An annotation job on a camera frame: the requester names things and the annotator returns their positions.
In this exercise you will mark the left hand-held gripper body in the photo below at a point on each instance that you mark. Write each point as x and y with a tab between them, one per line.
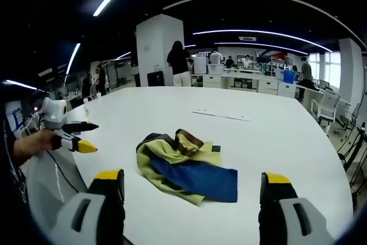
53	113

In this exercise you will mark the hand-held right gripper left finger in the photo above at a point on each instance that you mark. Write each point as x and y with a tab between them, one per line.
86	213

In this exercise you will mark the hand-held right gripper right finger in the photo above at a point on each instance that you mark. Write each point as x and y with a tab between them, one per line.
295	219

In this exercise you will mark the yellow blue brown garment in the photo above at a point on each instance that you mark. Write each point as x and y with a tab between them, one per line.
183	167

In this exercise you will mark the person's left hand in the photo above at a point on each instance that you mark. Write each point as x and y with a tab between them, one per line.
35	143

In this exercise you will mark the short ceiling light strip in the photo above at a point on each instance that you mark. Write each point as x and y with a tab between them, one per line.
73	58

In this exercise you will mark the black box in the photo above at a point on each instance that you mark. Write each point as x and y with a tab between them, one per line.
155	79

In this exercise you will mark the small black tag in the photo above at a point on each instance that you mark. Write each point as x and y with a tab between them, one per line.
216	148

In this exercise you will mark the white office chair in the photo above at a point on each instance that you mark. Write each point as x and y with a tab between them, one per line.
327	107

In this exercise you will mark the white table cover plate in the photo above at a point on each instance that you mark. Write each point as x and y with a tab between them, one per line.
220	114

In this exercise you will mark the blue storage box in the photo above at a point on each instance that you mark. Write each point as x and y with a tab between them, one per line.
289	77

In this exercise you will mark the white drawer cabinet row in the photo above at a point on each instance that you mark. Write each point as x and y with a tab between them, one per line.
246	83

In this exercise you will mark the curved ceiling light strip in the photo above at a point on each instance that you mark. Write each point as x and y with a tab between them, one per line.
258	34

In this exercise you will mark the black frame stand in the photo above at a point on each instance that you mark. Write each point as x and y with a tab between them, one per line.
354	153

